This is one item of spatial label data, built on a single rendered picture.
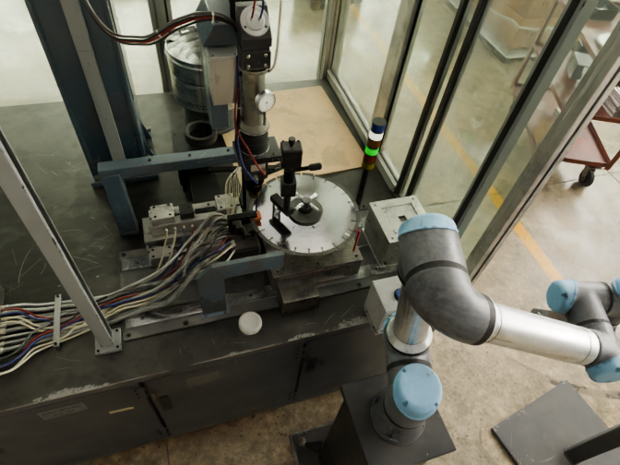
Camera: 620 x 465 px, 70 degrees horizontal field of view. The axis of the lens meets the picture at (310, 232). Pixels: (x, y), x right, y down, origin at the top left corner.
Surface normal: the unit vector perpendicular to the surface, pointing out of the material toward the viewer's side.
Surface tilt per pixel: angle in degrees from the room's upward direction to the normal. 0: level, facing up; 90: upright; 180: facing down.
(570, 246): 0
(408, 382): 7
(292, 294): 0
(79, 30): 90
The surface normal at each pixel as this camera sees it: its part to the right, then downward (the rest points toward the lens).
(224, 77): 0.30, 0.76
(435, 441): 0.10, -0.63
